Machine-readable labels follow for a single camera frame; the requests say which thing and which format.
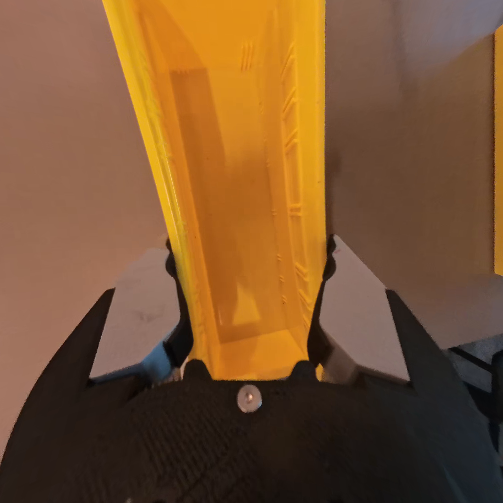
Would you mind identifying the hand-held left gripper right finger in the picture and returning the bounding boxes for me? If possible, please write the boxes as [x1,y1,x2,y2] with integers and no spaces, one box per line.
[308,234,412,386]

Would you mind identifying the yellow plastic bin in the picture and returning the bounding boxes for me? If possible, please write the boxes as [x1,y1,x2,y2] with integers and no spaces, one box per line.
[493,31,503,276]
[101,0,327,381]

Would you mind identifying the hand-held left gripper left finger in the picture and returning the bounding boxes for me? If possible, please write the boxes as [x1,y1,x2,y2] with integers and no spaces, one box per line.
[90,235,194,384]

